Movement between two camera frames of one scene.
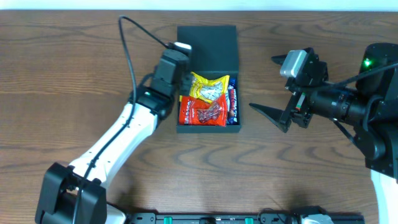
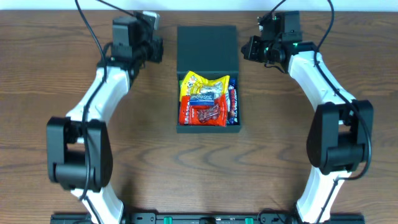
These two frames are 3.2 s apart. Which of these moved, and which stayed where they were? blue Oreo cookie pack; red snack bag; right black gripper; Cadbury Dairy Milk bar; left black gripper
Moved: right black gripper; left black gripper
Stayed: red snack bag; Cadbury Dairy Milk bar; blue Oreo cookie pack
